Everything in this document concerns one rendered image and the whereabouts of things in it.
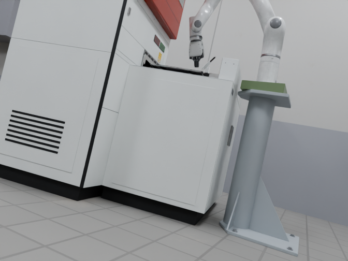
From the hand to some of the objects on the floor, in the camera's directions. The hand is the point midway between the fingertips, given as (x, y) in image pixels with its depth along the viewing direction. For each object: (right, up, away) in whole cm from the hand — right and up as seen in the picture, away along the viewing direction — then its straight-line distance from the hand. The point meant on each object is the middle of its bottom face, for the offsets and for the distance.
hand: (196, 64), depth 210 cm
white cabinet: (-18, -97, +8) cm, 99 cm away
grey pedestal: (+31, -106, -28) cm, 114 cm away
